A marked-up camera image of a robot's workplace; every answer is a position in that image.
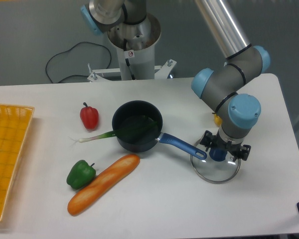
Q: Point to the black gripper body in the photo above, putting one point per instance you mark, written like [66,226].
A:
[219,144]

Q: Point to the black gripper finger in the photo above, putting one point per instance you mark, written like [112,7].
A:
[207,140]
[242,152]

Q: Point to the glass lid blue knob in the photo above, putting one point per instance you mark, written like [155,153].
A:
[218,167]

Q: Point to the dark blue saucepan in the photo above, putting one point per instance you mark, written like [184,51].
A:
[138,111]

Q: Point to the green onion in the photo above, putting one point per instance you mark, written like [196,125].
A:
[94,137]

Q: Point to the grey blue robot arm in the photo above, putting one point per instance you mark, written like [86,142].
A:
[219,90]

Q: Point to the yellow bell pepper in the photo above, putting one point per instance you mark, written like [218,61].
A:
[217,120]

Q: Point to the orange baguette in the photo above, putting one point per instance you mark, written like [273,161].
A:
[102,184]

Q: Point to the red bell pepper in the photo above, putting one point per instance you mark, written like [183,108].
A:
[89,117]

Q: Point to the green bell pepper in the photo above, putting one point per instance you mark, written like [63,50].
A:
[81,174]

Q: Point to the yellow wicker basket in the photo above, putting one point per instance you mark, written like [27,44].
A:
[14,124]

